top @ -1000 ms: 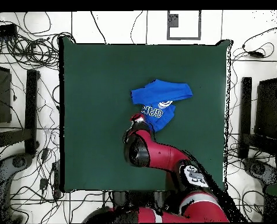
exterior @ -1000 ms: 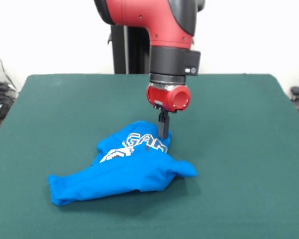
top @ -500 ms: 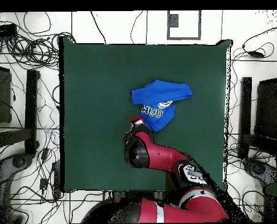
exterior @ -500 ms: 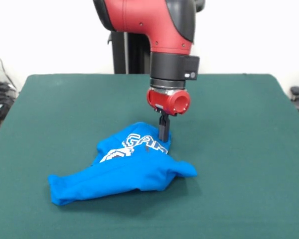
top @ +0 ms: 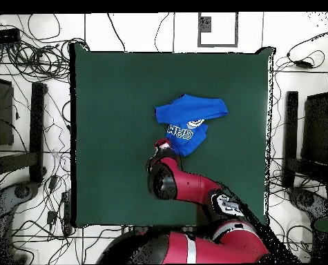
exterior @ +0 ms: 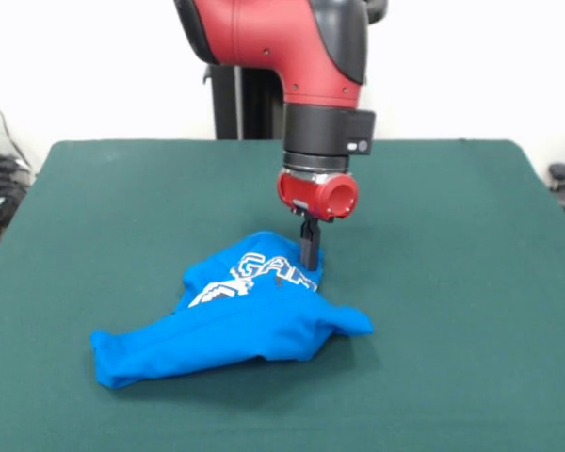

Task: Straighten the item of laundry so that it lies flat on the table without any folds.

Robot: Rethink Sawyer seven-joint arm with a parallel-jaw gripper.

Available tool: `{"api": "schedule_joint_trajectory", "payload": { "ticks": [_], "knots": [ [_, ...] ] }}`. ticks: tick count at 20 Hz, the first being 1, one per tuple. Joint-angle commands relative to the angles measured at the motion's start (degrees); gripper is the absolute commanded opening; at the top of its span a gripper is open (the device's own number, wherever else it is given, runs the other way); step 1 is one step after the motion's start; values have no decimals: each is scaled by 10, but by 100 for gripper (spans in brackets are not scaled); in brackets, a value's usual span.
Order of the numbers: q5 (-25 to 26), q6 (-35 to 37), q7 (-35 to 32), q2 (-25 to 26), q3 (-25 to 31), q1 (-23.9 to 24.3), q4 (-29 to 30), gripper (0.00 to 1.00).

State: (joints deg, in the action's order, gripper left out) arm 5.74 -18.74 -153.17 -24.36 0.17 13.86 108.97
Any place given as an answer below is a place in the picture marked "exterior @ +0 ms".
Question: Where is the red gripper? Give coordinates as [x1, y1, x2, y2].
[276, 169, 360, 272]

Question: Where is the blue shirt with white print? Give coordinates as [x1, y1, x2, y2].
[89, 230, 374, 391]

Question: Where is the dark green table cloth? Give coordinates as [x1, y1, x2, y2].
[0, 138, 565, 452]

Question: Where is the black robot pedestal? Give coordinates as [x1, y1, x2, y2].
[202, 0, 390, 141]

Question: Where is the black cable bundle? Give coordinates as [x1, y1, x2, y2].
[0, 154, 34, 246]

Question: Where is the thin grey cable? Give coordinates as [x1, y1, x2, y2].
[0, 87, 33, 170]

